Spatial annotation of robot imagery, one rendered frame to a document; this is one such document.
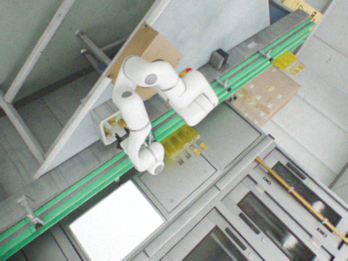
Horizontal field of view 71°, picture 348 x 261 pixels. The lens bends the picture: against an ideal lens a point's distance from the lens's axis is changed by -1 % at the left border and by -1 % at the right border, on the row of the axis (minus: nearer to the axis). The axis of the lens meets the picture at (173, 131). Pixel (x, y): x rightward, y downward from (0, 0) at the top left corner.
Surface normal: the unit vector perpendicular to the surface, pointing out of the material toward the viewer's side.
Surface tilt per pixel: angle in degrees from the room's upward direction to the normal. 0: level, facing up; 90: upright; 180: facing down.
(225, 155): 90
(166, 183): 90
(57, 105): 90
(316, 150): 90
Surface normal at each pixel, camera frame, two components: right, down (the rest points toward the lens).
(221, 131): 0.08, -0.51
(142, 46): -0.40, -0.05
